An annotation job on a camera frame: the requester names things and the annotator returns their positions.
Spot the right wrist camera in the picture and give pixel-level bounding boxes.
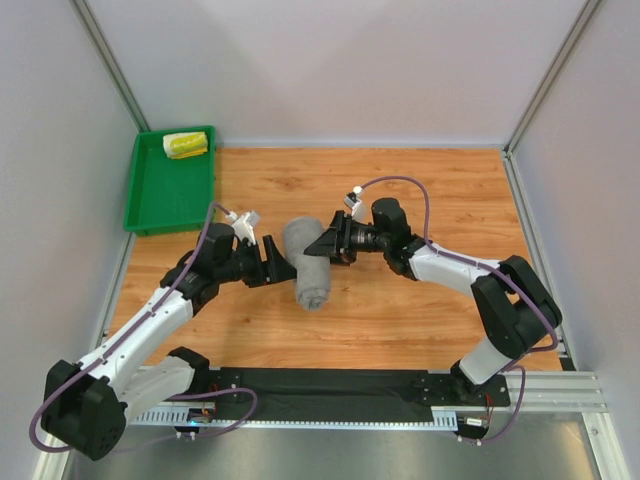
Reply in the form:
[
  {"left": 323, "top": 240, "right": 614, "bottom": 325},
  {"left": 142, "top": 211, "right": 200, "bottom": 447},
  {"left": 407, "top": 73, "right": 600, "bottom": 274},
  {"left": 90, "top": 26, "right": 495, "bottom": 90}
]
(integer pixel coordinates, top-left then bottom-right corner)
[{"left": 344, "top": 186, "right": 367, "bottom": 223}]

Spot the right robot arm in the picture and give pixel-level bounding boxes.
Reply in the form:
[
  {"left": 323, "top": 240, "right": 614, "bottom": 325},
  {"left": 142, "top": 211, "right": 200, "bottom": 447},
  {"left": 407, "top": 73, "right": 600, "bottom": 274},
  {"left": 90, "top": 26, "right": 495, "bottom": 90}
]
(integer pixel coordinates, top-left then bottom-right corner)
[{"left": 305, "top": 198, "right": 562, "bottom": 386}]

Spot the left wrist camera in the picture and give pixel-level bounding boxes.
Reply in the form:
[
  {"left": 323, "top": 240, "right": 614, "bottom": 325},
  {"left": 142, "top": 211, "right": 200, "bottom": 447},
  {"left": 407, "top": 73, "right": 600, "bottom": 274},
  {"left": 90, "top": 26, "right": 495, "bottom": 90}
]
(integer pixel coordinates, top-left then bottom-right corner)
[{"left": 225, "top": 210, "right": 261, "bottom": 245}]

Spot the aluminium frame rail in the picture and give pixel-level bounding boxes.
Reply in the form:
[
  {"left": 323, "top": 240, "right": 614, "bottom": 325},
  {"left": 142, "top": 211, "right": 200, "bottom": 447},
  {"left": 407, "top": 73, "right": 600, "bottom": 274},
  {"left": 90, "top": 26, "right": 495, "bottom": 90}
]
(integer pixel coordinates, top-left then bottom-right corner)
[{"left": 59, "top": 363, "right": 609, "bottom": 431}]

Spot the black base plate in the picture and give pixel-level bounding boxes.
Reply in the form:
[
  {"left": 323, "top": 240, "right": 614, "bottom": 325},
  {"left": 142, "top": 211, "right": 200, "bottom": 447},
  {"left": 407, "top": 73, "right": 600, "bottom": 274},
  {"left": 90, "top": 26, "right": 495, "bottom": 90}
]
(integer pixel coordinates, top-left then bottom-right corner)
[{"left": 190, "top": 367, "right": 511, "bottom": 424}]

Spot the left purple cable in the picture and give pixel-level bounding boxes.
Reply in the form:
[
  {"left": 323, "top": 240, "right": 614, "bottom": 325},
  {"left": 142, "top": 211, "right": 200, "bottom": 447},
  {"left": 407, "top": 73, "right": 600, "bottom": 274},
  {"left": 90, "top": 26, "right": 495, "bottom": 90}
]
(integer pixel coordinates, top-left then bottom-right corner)
[{"left": 28, "top": 201, "right": 260, "bottom": 455}]

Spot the yellow green patterned towel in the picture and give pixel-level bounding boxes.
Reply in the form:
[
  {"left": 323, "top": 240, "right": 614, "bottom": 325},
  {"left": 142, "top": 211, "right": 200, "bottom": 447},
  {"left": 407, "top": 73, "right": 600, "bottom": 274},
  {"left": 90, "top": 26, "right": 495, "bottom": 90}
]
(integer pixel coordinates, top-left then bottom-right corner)
[{"left": 162, "top": 131, "right": 209, "bottom": 159}]

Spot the aluminium corner post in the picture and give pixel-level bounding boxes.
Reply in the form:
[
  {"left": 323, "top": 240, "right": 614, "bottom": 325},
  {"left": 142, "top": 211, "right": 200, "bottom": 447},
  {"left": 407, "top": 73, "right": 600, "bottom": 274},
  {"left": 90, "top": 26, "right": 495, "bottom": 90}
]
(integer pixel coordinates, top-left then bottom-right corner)
[
  {"left": 69, "top": 0, "right": 150, "bottom": 132},
  {"left": 503, "top": 0, "right": 603, "bottom": 158}
]

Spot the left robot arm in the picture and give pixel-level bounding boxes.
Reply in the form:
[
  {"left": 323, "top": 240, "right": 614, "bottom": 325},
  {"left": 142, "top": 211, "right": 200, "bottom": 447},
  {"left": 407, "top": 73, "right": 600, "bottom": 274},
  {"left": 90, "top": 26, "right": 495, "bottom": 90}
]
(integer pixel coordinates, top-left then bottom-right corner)
[{"left": 29, "top": 223, "right": 296, "bottom": 460}]

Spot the right aluminium corner post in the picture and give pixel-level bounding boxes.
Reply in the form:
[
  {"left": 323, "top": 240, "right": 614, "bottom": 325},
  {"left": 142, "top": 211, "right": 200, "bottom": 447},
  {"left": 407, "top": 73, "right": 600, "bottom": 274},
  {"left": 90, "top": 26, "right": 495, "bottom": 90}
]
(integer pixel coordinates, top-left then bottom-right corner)
[{"left": 503, "top": 0, "right": 603, "bottom": 158}]

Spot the green plastic tray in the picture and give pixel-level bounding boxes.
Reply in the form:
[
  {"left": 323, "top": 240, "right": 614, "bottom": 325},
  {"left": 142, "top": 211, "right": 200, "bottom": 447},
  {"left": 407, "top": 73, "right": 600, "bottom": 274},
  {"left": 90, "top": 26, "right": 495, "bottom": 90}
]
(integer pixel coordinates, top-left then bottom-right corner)
[{"left": 123, "top": 125, "right": 215, "bottom": 237}]

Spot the grey towel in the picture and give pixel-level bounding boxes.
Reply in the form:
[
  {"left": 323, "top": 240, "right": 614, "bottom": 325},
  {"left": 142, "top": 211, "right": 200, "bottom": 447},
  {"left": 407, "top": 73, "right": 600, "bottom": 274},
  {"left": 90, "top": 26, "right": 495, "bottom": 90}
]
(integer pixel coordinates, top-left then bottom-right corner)
[{"left": 282, "top": 216, "right": 331, "bottom": 311}]

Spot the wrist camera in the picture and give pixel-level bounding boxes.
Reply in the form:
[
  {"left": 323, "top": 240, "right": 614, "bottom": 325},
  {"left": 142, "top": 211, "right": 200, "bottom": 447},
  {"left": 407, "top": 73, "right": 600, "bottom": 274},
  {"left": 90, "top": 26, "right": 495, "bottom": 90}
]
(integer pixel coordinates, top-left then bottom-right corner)
[
  {"left": 225, "top": 210, "right": 261, "bottom": 245},
  {"left": 344, "top": 186, "right": 367, "bottom": 223}
]

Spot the left aluminium corner post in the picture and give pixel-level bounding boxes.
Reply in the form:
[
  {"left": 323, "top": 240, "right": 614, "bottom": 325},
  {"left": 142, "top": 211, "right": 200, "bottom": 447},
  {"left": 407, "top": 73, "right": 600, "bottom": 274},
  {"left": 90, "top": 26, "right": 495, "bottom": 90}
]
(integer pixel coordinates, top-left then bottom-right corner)
[{"left": 69, "top": 0, "right": 150, "bottom": 132}]

